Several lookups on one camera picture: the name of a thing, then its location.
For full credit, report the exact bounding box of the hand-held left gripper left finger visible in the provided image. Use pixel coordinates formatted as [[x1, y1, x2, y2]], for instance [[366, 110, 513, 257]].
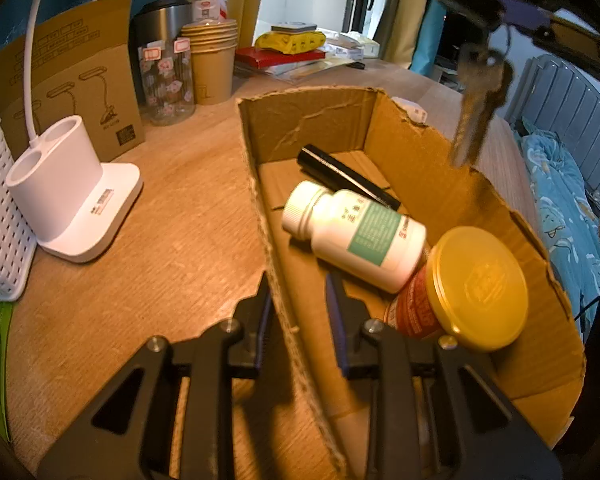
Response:
[[37, 272, 276, 480]]

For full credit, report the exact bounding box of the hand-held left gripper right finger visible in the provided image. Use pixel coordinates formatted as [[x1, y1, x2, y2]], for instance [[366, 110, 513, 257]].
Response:
[[325, 272, 563, 480]]

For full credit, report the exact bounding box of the white pill bottle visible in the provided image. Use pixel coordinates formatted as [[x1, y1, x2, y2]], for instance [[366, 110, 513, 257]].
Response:
[[281, 180, 428, 295]]

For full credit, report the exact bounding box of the key bunch with car key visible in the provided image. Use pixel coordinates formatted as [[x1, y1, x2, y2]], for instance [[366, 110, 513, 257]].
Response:
[[450, 25, 515, 169]]

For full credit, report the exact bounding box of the yellow lid can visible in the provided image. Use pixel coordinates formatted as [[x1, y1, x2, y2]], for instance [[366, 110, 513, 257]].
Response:
[[384, 225, 530, 352]]

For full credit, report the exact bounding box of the black pen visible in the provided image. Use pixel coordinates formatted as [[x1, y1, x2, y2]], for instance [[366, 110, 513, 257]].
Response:
[[296, 144, 402, 211]]

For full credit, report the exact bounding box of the cardboard box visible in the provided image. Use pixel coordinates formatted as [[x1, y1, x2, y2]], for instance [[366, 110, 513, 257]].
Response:
[[236, 86, 587, 480]]

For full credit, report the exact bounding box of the grey bed headboard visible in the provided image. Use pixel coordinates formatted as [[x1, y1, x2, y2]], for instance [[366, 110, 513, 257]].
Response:
[[500, 54, 600, 197]]

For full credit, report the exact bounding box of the white carton box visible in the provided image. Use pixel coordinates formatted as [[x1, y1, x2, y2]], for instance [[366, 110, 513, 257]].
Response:
[[325, 35, 381, 59]]

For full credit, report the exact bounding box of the white charger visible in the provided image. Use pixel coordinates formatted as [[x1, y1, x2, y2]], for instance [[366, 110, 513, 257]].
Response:
[[392, 96, 428, 124]]

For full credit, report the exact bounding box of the small white grey box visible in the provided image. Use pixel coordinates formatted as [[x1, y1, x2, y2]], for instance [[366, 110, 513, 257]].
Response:
[[271, 20, 317, 36]]

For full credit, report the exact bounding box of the yellow packet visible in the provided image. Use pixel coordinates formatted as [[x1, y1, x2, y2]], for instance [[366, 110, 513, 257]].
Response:
[[255, 31, 327, 56]]

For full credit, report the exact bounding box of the stack of white papers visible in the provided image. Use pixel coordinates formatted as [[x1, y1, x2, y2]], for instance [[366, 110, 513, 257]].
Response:
[[234, 60, 332, 84]]

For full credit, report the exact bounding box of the blue printed blanket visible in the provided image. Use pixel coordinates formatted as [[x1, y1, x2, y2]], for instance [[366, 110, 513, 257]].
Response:
[[512, 117, 600, 332]]

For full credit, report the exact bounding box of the white desk lamp base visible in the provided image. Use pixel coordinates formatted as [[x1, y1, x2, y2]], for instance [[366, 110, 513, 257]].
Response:
[[6, 0, 144, 264]]

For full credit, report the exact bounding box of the stack of paper cups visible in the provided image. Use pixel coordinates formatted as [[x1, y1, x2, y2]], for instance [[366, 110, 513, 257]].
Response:
[[181, 19, 239, 106]]

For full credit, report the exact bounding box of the printed glass bottle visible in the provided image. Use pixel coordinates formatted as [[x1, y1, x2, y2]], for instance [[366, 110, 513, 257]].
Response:
[[137, 36, 197, 127]]

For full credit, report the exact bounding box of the white plastic basket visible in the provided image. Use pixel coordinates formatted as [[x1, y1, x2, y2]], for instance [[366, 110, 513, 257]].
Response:
[[0, 116, 39, 303]]

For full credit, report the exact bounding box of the steel tumbler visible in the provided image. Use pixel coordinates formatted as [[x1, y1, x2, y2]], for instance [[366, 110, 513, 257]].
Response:
[[130, 0, 193, 106]]

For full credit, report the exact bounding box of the printed cardboard lamp package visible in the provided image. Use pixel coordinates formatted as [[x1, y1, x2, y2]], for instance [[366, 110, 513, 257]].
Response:
[[0, 0, 146, 161]]

